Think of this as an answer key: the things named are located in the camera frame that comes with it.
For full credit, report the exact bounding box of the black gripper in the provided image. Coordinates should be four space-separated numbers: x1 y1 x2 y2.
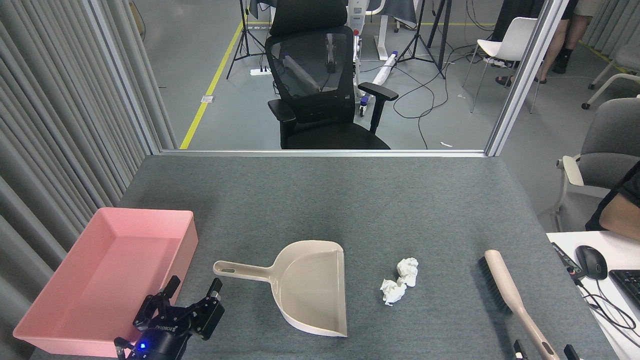
130 275 226 360

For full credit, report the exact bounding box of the beige brush with black bristles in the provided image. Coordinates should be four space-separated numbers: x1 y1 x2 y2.
478 249 561 360

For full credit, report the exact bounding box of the beige plastic dustpan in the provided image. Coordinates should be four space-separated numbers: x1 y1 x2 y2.
213 240 348 338

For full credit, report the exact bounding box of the white paper ball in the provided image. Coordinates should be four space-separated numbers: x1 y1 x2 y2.
379 278 407 307
396 257 420 288

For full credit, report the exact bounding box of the pink plastic bin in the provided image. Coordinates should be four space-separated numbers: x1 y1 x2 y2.
12 207 199 360

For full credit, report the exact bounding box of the black keyboard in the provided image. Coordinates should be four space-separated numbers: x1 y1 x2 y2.
608 269 640 311

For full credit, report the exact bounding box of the small black labelled device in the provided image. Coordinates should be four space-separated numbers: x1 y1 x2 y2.
550 242 587 281

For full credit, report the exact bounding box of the black computer mouse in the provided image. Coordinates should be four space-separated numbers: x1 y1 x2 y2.
575 245 609 281

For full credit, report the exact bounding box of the white desk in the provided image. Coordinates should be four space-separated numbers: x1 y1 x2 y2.
546 230 640 360

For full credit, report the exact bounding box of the person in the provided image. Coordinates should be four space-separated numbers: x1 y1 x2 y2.
585 160 640 243
492 0 566 87
552 0 608 75

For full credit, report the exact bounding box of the grey pleated curtain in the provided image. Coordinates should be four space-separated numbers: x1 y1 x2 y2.
582 0 640 48
0 0 178 360

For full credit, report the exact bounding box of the black mesh office chair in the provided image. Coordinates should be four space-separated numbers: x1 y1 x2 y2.
264 0 400 150

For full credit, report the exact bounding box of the black tripod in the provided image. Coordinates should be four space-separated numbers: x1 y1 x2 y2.
226 0 268 81
396 0 447 80

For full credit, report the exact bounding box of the white plastic chair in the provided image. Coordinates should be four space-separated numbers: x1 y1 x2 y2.
462 16 543 115

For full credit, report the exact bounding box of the black stand pole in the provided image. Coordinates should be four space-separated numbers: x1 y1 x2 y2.
426 0 453 71

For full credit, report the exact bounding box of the white stand on wheels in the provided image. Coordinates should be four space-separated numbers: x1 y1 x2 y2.
325 0 400 118

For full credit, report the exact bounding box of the dark hanging cloth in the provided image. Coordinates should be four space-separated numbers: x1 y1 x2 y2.
380 0 418 29

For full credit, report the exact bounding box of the black desk cable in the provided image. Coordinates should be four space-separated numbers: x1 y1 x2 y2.
574 278 640 332

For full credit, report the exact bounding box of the silver aluminium rail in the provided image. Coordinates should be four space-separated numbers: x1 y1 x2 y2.
160 148 488 158

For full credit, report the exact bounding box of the black floor cable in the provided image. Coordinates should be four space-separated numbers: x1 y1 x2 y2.
357 42 478 150

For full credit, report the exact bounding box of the silver aluminium post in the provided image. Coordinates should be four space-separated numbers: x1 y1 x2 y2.
484 0 572 157

